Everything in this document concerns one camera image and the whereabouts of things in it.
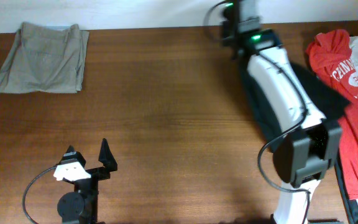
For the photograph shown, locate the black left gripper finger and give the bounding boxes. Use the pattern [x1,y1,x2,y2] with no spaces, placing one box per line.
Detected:
[59,145,86,167]
[98,138,117,172]

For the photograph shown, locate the black shorts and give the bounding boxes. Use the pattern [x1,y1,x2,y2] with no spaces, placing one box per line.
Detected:
[239,30,351,153]

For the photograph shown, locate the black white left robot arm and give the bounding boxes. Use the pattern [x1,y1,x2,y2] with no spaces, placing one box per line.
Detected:
[53,138,117,224]

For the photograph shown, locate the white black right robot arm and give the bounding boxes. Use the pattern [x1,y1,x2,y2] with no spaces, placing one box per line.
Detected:
[222,1,342,223]

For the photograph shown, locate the red printed t-shirt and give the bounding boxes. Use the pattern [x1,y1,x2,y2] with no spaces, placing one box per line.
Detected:
[306,29,358,201]

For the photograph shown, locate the folded khaki shorts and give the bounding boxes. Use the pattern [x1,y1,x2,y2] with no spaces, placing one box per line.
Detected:
[0,22,90,94]

